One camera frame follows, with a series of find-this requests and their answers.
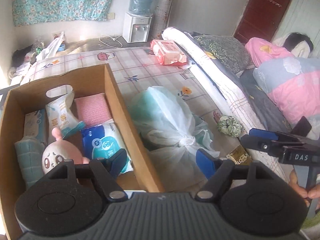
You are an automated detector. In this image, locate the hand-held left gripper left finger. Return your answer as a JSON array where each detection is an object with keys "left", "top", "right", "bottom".
[{"left": 46, "top": 148, "right": 128, "bottom": 202}]

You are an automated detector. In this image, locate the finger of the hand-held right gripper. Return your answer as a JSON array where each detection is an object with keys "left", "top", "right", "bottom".
[
  {"left": 249, "top": 128, "right": 300, "bottom": 143},
  {"left": 239, "top": 134, "right": 284, "bottom": 157}
]

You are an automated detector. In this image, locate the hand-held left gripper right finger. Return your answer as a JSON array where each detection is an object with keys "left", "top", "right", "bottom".
[{"left": 195, "top": 148, "right": 274, "bottom": 202}]

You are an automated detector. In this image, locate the gold tissue pack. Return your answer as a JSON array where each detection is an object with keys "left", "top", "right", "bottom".
[{"left": 226, "top": 146, "right": 251, "bottom": 166}]

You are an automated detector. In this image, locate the blue wet wipes pack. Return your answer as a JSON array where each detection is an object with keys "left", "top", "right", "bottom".
[{"left": 80, "top": 122, "right": 134, "bottom": 174}]

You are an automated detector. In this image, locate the green scrunchie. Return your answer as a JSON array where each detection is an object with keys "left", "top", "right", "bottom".
[{"left": 216, "top": 115, "right": 244, "bottom": 138}]

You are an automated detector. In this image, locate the pink sponge cloth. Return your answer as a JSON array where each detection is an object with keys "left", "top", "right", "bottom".
[{"left": 74, "top": 92, "right": 113, "bottom": 128}]

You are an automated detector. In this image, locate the pink plush toy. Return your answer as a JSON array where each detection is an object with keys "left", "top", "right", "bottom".
[{"left": 41, "top": 127, "right": 90, "bottom": 175}]

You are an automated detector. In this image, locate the brown cardboard box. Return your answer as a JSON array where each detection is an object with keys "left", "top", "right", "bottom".
[{"left": 0, "top": 64, "right": 165, "bottom": 240}]

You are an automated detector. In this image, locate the translucent white plastic bag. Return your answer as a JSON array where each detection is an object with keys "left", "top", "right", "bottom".
[{"left": 129, "top": 86, "right": 219, "bottom": 188}]

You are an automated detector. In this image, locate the white soft pouch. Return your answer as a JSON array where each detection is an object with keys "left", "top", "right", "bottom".
[{"left": 45, "top": 85, "right": 85, "bottom": 140}]

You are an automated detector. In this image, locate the blue checked cloth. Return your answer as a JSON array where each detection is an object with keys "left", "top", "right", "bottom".
[{"left": 14, "top": 137, "right": 43, "bottom": 190}]

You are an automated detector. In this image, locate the white blue tissue box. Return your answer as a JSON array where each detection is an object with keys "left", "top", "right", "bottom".
[{"left": 24, "top": 109, "right": 49, "bottom": 143}]

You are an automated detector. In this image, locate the person's right hand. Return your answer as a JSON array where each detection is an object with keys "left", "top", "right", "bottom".
[{"left": 287, "top": 170, "right": 320, "bottom": 208}]

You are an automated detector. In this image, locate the pink blue quilt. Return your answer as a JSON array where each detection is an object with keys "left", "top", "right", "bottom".
[{"left": 244, "top": 37, "right": 320, "bottom": 127}]

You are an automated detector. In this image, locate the rolled white quilt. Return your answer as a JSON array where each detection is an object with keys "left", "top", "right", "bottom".
[{"left": 162, "top": 27, "right": 294, "bottom": 180}]

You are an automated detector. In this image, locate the fuzzy green beige clothing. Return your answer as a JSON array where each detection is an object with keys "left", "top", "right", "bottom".
[{"left": 301, "top": 215, "right": 320, "bottom": 233}]

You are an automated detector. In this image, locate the green leaf print pillow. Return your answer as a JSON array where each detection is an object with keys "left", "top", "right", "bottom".
[{"left": 194, "top": 35, "right": 253, "bottom": 75}]

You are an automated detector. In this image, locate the checked printed bed sheet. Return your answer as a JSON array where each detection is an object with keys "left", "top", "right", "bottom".
[{"left": 20, "top": 46, "right": 283, "bottom": 193}]

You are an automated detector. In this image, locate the pink wet wipes pack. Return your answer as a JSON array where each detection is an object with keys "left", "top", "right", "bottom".
[{"left": 150, "top": 39, "right": 188, "bottom": 66}]

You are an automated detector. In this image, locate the dark red door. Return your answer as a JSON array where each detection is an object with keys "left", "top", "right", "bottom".
[{"left": 232, "top": 0, "right": 298, "bottom": 39}]

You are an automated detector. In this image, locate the white water dispenser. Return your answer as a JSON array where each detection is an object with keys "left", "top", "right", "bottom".
[{"left": 122, "top": 12, "right": 153, "bottom": 43}]

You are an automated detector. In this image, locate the black cloth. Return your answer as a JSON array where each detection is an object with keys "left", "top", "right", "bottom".
[{"left": 12, "top": 47, "right": 34, "bottom": 67}]

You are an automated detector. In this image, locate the rolled patterned floor mat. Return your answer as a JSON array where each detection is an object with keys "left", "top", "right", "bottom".
[{"left": 151, "top": 0, "right": 178, "bottom": 39}]

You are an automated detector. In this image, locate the white power cable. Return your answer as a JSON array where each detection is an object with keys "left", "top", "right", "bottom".
[{"left": 99, "top": 34, "right": 123, "bottom": 48}]

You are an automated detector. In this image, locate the white wall hook rack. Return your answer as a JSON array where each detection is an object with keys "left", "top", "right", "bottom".
[{"left": 257, "top": 0, "right": 282, "bottom": 7}]

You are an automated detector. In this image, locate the teal floral wall cloth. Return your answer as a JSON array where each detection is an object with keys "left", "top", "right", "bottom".
[{"left": 12, "top": 0, "right": 118, "bottom": 27}]

